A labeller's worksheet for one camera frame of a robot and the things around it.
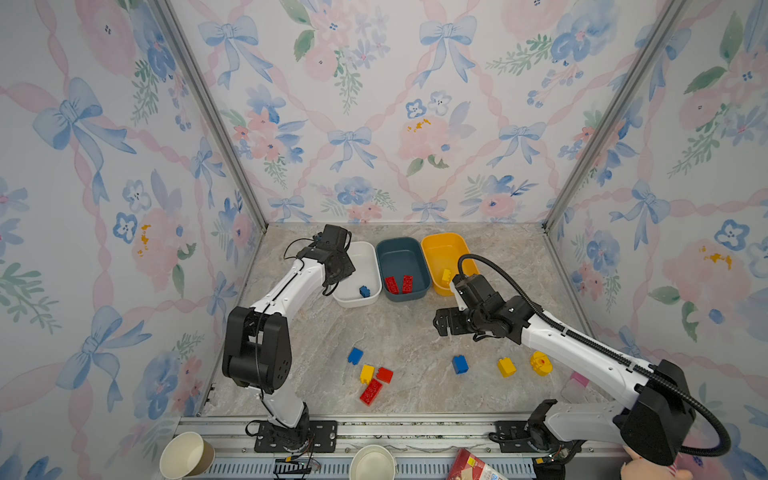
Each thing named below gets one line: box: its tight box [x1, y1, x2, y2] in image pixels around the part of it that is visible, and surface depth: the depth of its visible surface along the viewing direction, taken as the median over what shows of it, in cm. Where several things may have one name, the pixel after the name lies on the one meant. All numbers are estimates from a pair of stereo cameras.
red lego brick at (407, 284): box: [402, 275, 414, 294], surface depth 105 cm
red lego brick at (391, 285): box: [385, 276, 399, 295], surface depth 103 cm
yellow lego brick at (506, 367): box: [497, 357, 517, 378], surface depth 85 cm
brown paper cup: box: [160, 431, 216, 480], surface depth 68 cm
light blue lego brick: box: [348, 347, 364, 365], surface depth 89 cm
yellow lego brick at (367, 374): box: [360, 364, 376, 385], surface depth 83 cm
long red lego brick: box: [360, 378, 383, 406], surface depth 82 cm
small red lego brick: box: [376, 367, 394, 384], surface depth 85 cm
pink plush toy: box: [620, 452, 694, 480], surface depth 66 cm
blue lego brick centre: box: [452, 355, 469, 375], surface depth 86 cm
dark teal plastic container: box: [376, 237, 432, 302], surface depth 106 cm
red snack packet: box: [446, 448, 508, 480], surface depth 68 cm
